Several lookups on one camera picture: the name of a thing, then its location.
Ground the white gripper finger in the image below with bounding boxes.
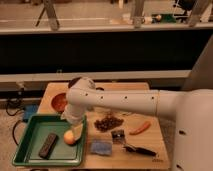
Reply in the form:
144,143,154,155
72,124,83,141

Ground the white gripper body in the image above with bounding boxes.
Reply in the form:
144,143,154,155
61,105,85,126

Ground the yellow-red apple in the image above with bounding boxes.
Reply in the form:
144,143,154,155
63,130,75,145

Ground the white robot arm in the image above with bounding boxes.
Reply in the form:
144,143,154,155
63,77,213,171

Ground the red bowl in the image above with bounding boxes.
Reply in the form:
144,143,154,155
51,93,67,113

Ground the purple bowl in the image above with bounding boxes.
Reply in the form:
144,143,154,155
68,77,81,88

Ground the dark rectangular block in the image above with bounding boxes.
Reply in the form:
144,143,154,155
38,133,58,159

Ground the blue sponge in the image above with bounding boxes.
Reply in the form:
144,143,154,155
90,141,112,156

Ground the black round lid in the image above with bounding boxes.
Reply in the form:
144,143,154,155
96,87,104,91

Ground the wooden board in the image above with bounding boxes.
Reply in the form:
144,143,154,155
36,81,171,171

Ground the green plastic tray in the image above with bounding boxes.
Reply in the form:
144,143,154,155
12,115,87,167

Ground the small metal clip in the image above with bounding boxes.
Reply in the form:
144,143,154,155
111,130,125,144

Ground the blue box on floor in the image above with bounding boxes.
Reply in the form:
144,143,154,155
22,105,38,123

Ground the orange carrot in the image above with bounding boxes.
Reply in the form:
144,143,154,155
129,121,151,135

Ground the black cable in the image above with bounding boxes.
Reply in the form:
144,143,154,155
4,87,26,147

